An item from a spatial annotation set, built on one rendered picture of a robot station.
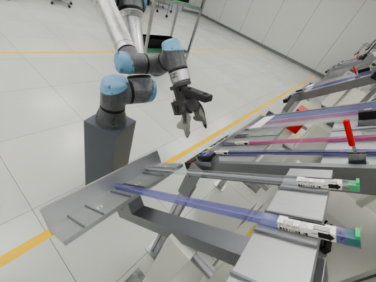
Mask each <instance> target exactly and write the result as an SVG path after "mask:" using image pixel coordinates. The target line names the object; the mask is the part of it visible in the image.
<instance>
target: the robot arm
mask: <svg viewBox="0 0 376 282"><path fill-rule="evenodd" d="M91 1H92V3H93V5H94V7H95V9H97V10H98V11H99V13H100V16H101V18H102V20H103V22H104V25H105V27H106V29H107V32H108V34H109V37H110V39H111V41H112V44H113V46H114V48H115V51H116V53H115V55H114V64H115V69H116V70H117V71H118V72H119V73H123V74H128V75H127V78H126V77H124V76H122V75H118V74H110V75H107V76H105V77H104V78H103V79H102V80H101V85H100V107H99V108H98V110H97V113H96V116H95V121H96V124H97V125H98V126H100V127H102V128H104V129H107V130H119V129H122V128H124V127H125V126H126V124H127V116H126V112H125V105H128V104H141V103H147V102H152V101H153V100H154V99H155V97H156V94H157V85H156V82H155V81H154V80H153V79H151V75H152V76H154V77H158V76H161V75H163V74H165V73H167V72H168V73H169V75H170V79H171V83H172V84H173V86H172V87H170V90H171V91H172V90H173V92H174V94H175V99H176V100H173V102H172V103H171V105H172V109H173V113H174V115H182V116H181V121H180V122H178V123H177V128H179V129H182V130H184V133H185V136H186V137H187V138H188V137H189V135H190V121H191V116H190V114H192V112H193V113H194V114H195V116H194V117H193V119H194V120H195V121H201V122H202V123H203V126H204V127H205V128H207V123H206V117H205V112H204V109H203V106H202V105H201V103H200V102H199V101H201V102H203V103H206V102H210V101H212V98H213V95H211V94H209V93H207V92H203V91H201V90H197V89H195V88H192V87H188V86H187V85H189V84H191V81H190V74H189V70H188V67H187V63H186V59H185V55H184V49H183V47H182V44H181V41H180V39H178V38H171V39H168V40H165V41H164V42H163V43H162V45H161V46H162V52H161V53H159V54H145V50H144V41H143V32H142V23H141V18H142V17H143V13H144V12H145V11H146V8H147V5H146V4H147V0H91Z"/></svg>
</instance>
